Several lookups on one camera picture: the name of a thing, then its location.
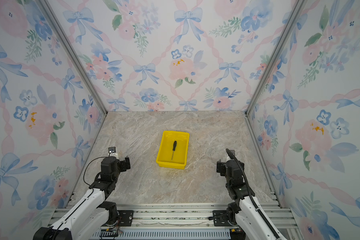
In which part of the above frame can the black handled screwdriver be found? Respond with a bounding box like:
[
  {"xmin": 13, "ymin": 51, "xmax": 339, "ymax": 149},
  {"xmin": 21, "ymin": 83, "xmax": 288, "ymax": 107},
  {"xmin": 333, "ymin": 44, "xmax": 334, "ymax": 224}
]
[{"xmin": 171, "ymin": 141, "xmax": 177, "ymax": 160}]

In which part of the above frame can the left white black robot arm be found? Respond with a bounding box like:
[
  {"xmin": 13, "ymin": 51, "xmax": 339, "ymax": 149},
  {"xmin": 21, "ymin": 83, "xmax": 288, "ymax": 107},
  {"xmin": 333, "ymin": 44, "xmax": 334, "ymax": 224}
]
[{"xmin": 33, "ymin": 156, "xmax": 131, "ymax": 240}]

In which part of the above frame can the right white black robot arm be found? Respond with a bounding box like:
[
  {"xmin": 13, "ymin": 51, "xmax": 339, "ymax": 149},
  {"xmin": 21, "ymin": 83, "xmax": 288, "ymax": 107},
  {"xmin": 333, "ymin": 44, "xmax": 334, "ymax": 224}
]
[{"xmin": 217, "ymin": 159, "xmax": 286, "ymax": 240}]

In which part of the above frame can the yellow plastic bin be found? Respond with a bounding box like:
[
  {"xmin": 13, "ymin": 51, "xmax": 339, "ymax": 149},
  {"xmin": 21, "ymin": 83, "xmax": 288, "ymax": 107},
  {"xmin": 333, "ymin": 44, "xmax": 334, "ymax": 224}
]
[{"xmin": 156, "ymin": 131, "xmax": 190, "ymax": 170}]

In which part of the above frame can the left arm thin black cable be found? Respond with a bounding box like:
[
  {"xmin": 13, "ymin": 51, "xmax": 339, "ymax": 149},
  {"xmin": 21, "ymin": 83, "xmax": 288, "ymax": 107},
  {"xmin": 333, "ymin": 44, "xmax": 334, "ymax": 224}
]
[{"xmin": 83, "ymin": 155, "xmax": 109, "ymax": 187}]

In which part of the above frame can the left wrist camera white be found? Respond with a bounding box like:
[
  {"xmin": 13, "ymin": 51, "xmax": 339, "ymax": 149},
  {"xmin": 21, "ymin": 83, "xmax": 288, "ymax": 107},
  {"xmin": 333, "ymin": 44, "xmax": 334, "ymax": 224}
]
[{"xmin": 108, "ymin": 147, "xmax": 119, "ymax": 159}]

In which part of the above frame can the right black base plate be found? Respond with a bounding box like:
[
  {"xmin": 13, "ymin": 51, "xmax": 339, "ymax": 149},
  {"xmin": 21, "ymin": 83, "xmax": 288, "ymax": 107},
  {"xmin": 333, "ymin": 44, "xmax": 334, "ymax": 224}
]
[{"xmin": 212, "ymin": 210, "xmax": 235, "ymax": 227}]

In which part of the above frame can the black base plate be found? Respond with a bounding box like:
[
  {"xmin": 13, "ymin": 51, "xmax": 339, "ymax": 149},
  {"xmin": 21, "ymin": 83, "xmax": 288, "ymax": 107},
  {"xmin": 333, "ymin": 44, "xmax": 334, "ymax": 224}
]
[
  {"xmin": 212, "ymin": 210, "xmax": 235, "ymax": 227},
  {"xmin": 103, "ymin": 210, "xmax": 135, "ymax": 227}
]

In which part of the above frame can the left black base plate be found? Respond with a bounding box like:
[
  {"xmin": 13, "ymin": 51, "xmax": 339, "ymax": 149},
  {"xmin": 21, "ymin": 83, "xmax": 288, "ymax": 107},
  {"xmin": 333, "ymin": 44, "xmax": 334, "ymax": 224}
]
[{"xmin": 103, "ymin": 210, "xmax": 135, "ymax": 227}]

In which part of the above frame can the aluminium rail frame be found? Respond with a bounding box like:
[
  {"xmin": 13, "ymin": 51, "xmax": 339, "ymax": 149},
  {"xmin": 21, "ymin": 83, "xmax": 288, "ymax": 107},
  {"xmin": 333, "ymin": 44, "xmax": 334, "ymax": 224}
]
[{"xmin": 40, "ymin": 203, "xmax": 304, "ymax": 240}]

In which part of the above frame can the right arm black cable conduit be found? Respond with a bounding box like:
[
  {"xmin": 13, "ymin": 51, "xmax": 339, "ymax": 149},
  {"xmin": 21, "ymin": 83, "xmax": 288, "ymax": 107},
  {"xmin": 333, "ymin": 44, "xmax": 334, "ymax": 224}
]
[{"xmin": 225, "ymin": 148, "xmax": 281, "ymax": 240}]

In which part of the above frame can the left aluminium corner post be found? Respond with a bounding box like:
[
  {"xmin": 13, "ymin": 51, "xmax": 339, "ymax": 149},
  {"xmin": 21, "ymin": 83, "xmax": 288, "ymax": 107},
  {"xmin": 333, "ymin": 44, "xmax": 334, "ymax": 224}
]
[{"xmin": 35, "ymin": 0, "xmax": 108, "ymax": 115}]

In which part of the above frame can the aluminium corner post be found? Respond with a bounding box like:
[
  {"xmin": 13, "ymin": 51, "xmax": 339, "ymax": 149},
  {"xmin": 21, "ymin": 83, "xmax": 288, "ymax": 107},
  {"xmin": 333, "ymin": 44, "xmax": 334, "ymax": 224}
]
[
  {"xmin": 35, "ymin": 0, "xmax": 108, "ymax": 115},
  {"xmin": 245, "ymin": 0, "xmax": 306, "ymax": 116}
]

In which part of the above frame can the right aluminium corner post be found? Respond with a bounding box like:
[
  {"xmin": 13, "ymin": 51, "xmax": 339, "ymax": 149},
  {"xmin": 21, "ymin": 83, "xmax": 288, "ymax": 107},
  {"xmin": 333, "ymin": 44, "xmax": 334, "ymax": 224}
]
[{"xmin": 245, "ymin": 0, "xmax": 306, "ymax": 116}]

